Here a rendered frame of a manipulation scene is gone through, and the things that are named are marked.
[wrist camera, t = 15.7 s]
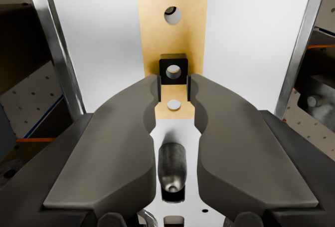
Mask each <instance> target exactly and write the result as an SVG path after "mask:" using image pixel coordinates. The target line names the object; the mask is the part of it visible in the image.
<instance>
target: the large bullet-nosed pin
mask: <svg viewBox="0 0 335 227"><path fill-rule="evenodd" d="M158 179H159V183H160V185H161V186H162V188H163V189H164V190H165V191H167V192H170V193H175V192H178V191H180V190H181V189H182V188H183V186H184V185H185V182H186V179H187V162H186V151H185V148H184V146H183V145H181V144H179V143H174V142H170V143H166V144H163V145H162V146H161V147H160V148H159V156H158Z"/></svg>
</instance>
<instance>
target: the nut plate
mask: <svg viewBox="0 0 335 227"><path fill-rule="evenodd" d="M207 5H208V1H207V0H138V11H139V21H140V31H141V42H142V52H143V63H144V73H145V77H147V76H149V75H151V74H155V75H160V76H161V85H162V94H161V102H159V103H158V105H157V106H156V107H155V114H156V119H157V120H158V119H194V112H195V107H194V106H193V105H192V104H191V103H190V102H188V101H187V91H186V82H187V75H191V74H194V73H197V74H200V75H202V76H203V62H204V48H205V33H206V19H207ZM170 6H175V7H177V8H179V10H180V11H181V19H180V21H179V22H178V23H176V24H169V23H167V22H166V20H165V18H164V13H165V10H166V9H167V8H168V7H170ZM171 65H176V66H178V67H179V69H178V70H177V71H170V70H168V67H169V66H171ZM171 100H177V101H179V102H180V107H179V108H177V109H170V108H169V107H168V105H167V104H168V102H169V101H171Z"/></svg>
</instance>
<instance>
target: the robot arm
mask: <svg viewBox="0 0 335 227"><path fill-rule="evenodd" d="M186 91H187V101H188V102H190V103H191V104H192V105H193V106H194V107H195V112H194V126H195V128H196V129H197V130H198V131H199V132H200V133H201V136H200V138H199V144H198V157H197V170H196V172H197V183H198V193H199V196H200V198H201V200H202V201H203V202H204V203H205V204H207V205H208V206H210V207H211V208H213V209H214V210H216V211H217V212H219V213H221V214H222V215H224V216H225V217H227V218H228V219H229V223H230V227H335V161H334V160H332V159H331V158H330V157H329V156H327V155H326V154H325V153H323V152H322V151H321V150H319V149H318V148H317V147H316V146H314V145H313V144H312V143H310V142H309V141H308V140H306V139H305V138H304V137H302V136H301V135H300V134H299V133H297V132H296V131H295V130H293V129H292V128H291V127H289V126H288V125H287V124H285V123H284V122H283V121H282V120H280V119H279V118H278V117H276V116H275V115H274V114H272V113H271V112H270V111H268V110H258V109H257V108H256V107H255V106H254V105H253V104H251V103H250V102H249V101H247V100H246V99H245V98H243V97H242V96H240V95H239V94H237V93H235V92H234V91H232V90H230V89H228V88H226V87H224V86H222V85H220V84H218V83H216V82H214V81H212V80H210V79H208V78H206V77H204V76H202V75H200V74H197V73H194V74H191V75H187V82H186ZM161 94H162V85H161V76H160V75H155V74H151V75H149V76H147V77H145V78H143V79H141V80H140V81H138V82H136V83H134V84H132V85H131V86H129V87H127V88H125V89H123V90H122V91H120V92H118V93H117V94H115V95H114V96H112V97H111V98H109V99H108V100H107V101H106V102H104V103H103V104H102V105H101V106H100V107H99V108H98V109H96V110H95V111H94V112H93V113H84V114H83V115H82V116H81V117H80V118H79V119H77V120H76V121H75V122H74V123H73V124H72V125H70V126H69V127H68V128H67V129H66V130H65V131H63V132H62V133H61V134H60V135H59V136H58V137H57V138H55V139H54V140H53V141H52V142H51V143H50V144H48V145H47V146H46V147H45V148H44V149H43V150H41V151H40V152H39V153H38V154H37V155H36V156H35V157H33V158H32V159H31V160H30V161H29V162H28V163H27V164H25V165H24V166H23V167H22V168H21V169H20V170H19V171H18V172H17V173H16V174H15V175H14V176H13V177H12V178H11V179H10V180H9V181H8V182H7V183H6V184H5V185H4V186H3V187H2V189H1V190H0V227H127V225H126V220H128V219H129V218H130V217H132V216H133V215H135V214H136V213H138V212H139V211H140V210H142V209H143V208H145V207H146V206H148V205H149V204H150V203H151V202H152V201H153V200H154V198H155V196H156V180H157V170H156V158H155V147H154V140H153V138H152V136H151V135H150V133H151V132H152V130H153V129H154V128H155V127H156V114H155V107H156V106H157V105H158V103H159V102H161Z"/></svg>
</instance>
